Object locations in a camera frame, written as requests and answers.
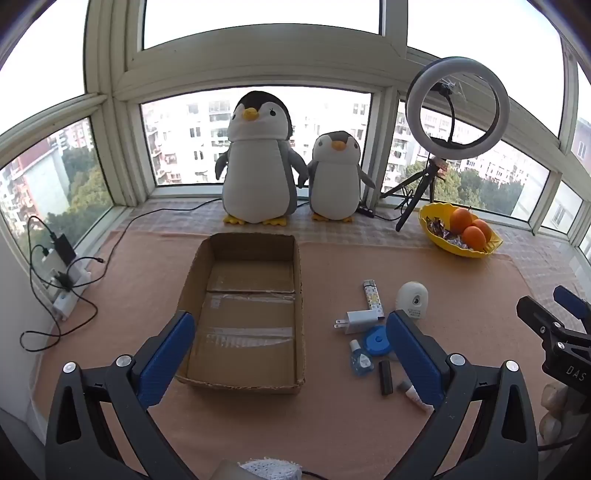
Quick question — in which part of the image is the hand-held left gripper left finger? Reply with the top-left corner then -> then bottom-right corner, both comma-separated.
45,311 -> 218,480

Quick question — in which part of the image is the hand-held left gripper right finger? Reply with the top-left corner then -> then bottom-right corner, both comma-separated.
385,309 -> 539,480

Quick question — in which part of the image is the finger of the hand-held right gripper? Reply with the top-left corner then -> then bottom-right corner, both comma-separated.
553,285 -> 591,334
516,295 -> 591,357

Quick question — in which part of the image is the pink tube with grey cap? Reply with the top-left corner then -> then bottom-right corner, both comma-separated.
397,381 -> 435,413

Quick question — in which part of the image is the blue round tape measure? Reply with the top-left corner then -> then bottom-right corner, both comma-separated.
361,325 -> 398,358

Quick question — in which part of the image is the small blue liquid bottle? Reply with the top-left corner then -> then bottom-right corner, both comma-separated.
348,339 -> 374,377

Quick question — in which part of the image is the white round device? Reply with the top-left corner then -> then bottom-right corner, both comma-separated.
395,281 -> 429,320

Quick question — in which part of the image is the white charger plug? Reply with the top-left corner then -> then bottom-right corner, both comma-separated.
334,309 -> 380,334

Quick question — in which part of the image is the patterned white lighter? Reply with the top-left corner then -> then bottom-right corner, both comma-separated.
361,280 -> 385,320

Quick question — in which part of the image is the cardboard box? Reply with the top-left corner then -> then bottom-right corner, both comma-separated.
174,232 -> 307,395

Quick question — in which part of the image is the person's right hand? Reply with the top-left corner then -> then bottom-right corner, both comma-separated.
540,383 -> 578,446

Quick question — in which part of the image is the yellow fruit bowl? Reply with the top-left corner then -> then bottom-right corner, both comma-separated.
418,202 -> 504,258

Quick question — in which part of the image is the white power strip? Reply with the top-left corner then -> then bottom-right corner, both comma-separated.
44,256 -> 93,319

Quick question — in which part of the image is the checked cloth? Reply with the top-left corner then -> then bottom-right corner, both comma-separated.
115,196 -> 591,278

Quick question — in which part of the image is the pile of wrapped candies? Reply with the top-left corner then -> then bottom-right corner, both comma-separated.
426,217 -> 474,252

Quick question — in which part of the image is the white power bank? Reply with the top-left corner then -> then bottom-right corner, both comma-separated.
41,249 -> 65,278

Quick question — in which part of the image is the black power bank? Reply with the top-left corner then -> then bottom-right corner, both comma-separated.
50,234 -> 77,265

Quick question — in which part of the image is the white knitted cloth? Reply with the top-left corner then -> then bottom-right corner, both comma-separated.
240,458 -> 303,480

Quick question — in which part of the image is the small penguin plush toy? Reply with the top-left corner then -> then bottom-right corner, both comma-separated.
298,130 -> 376,224

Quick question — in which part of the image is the large penguin plush toy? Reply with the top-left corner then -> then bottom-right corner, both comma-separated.
215,90 -> 309,227

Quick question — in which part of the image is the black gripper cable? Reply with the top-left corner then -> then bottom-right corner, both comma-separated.
537,436 -> 580,452

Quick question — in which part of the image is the long black cable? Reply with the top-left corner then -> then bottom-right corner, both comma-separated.
108,196 -> 227,259

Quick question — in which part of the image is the looped black charging cable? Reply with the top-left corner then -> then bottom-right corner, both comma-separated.
19,215 -> 107,352

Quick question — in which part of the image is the white window frame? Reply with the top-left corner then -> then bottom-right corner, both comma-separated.
0,0 -> 591,250

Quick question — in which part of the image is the white ring light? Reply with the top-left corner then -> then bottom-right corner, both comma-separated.
405,56 -> 511,161

